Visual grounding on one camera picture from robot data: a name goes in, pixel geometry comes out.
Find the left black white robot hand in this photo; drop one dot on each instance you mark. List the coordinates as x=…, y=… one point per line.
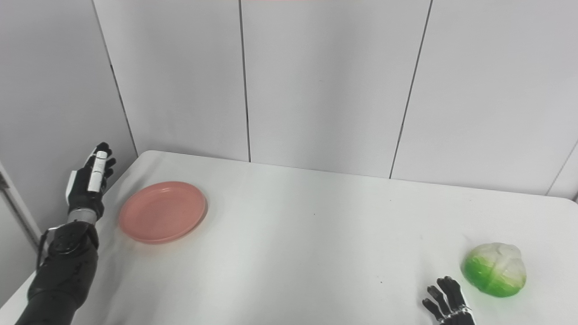
x=88, y=187

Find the green white cabbage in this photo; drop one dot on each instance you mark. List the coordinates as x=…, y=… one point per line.
x=494, y=270

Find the pink round plate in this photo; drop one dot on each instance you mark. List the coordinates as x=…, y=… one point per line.
x=163, y=212

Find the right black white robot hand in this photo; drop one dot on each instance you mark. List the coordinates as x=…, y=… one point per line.
x=449, y=302

